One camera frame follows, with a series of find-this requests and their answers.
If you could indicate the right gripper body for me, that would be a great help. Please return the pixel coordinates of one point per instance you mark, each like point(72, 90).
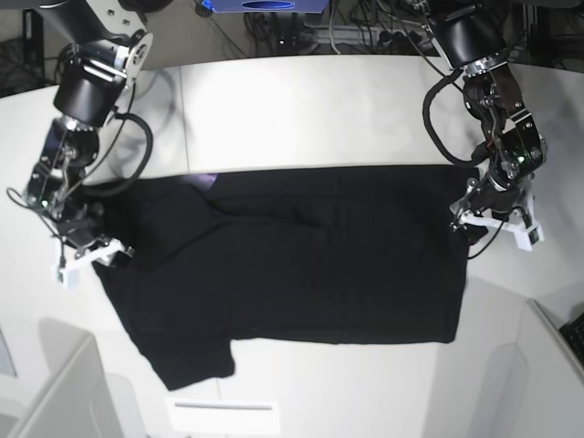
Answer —
point(81, 231)

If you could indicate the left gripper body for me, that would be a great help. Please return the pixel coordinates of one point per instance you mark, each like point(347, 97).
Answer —
point(508, 210)

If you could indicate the black T-shirt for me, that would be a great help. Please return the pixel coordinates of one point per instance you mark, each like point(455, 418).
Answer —
point(361, 255)

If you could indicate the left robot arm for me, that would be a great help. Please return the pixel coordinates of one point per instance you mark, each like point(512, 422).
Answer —
point(470, 41)

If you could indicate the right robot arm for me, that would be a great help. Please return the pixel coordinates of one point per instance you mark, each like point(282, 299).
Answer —
point(109, 43)

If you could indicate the black keyboard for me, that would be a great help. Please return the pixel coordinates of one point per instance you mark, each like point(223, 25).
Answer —
point(573, 334)

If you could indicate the white left partition panel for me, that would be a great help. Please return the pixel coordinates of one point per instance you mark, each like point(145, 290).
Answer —
point(75, 401)

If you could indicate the white partition panel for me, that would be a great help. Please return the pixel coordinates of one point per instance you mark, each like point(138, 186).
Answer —
point(543, 396)
point(75, 401)

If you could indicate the white right partition panel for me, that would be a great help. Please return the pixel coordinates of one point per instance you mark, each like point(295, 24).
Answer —
point(543, 396)

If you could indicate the white power strip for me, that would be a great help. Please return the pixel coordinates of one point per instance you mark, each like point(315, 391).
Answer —
point(398, 42)

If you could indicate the blue box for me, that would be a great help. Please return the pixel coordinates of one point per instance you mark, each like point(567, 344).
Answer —
point(276, 6)

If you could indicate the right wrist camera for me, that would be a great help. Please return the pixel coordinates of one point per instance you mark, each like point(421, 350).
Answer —
point(67, 278)

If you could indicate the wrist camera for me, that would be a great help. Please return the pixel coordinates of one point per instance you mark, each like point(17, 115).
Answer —
point(67, 278)
point(526, 239)

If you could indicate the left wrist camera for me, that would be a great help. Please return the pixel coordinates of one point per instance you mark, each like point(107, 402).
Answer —
point(526, 239)

